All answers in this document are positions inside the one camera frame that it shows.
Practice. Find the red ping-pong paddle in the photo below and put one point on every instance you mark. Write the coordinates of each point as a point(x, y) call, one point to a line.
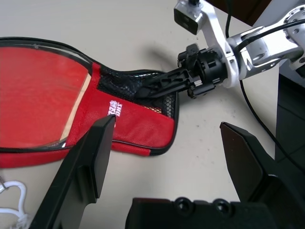
point(35, 95)

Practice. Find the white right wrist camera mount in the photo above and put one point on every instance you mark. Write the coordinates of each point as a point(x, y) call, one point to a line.
point(212, 26)

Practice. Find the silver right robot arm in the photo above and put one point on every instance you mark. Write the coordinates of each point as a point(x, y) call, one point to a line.
point(262, 47)

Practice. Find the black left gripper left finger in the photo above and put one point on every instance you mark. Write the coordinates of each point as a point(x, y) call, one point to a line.
point(78, 171)

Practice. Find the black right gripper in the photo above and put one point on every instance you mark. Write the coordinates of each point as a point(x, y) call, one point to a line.
point(207, 69)

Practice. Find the red and black paddle case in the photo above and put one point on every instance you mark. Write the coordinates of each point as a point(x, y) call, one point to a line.
point(133, 128)

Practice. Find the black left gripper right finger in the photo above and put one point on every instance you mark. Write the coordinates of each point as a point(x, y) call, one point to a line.
point(257, 171)

